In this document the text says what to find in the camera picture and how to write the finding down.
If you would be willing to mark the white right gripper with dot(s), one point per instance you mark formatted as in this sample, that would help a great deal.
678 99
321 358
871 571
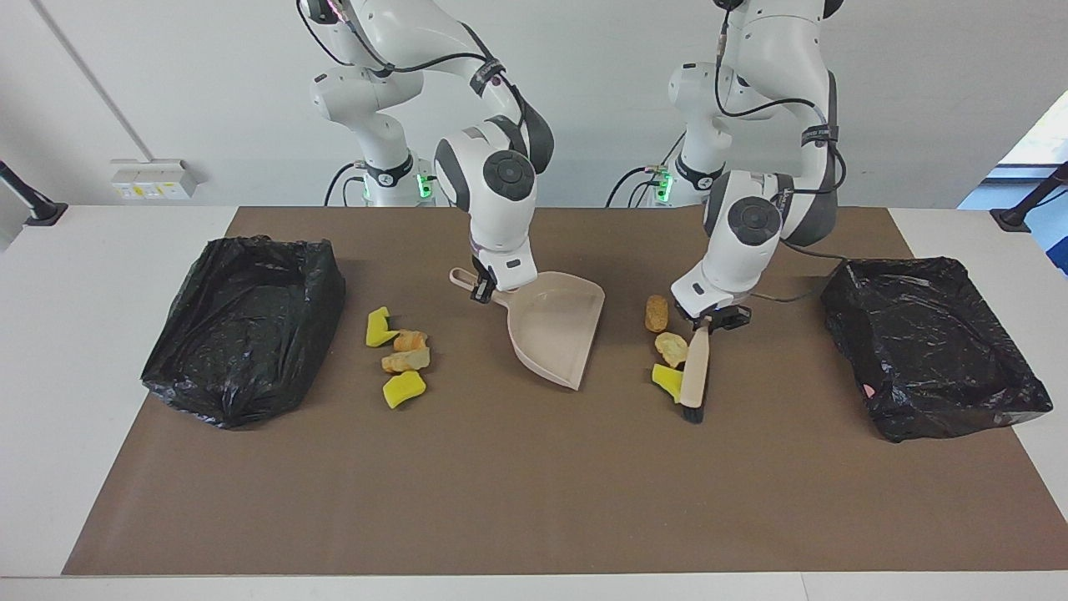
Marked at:
519 275

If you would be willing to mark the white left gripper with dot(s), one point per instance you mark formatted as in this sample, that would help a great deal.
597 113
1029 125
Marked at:
709 294

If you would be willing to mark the beige hand brush black bristles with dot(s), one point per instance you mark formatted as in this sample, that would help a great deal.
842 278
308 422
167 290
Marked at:
695 367

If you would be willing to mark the brown bread roll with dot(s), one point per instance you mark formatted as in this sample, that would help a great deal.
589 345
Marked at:
657 313

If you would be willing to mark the beige plastic dustpan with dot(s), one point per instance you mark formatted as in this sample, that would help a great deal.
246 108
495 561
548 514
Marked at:
555 334

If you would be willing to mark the orange croissant piece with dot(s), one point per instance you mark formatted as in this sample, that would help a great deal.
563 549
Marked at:
410 340

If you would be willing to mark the grey-beige bread chunk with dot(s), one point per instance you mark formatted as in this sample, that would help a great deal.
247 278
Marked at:
406 361

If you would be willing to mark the yellow green sponge piece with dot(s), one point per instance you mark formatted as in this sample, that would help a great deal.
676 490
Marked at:
378 332

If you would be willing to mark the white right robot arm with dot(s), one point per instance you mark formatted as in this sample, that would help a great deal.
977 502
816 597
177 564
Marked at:
417 33

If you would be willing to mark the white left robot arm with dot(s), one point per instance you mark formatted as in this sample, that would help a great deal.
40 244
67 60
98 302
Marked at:
784 50

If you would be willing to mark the black bag bin pink spot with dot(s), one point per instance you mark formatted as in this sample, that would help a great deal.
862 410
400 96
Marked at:
926 351

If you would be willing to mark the black bag lined bin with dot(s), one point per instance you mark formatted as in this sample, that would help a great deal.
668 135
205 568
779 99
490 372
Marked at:
242 334

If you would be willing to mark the brown table mat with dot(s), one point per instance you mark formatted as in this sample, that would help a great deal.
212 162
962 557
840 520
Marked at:
584 501

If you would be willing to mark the black camera stand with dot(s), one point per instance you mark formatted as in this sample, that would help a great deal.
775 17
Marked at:
1014 219
37 209

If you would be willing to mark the white wall socket box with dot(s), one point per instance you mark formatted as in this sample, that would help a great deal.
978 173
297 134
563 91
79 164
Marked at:
154 179

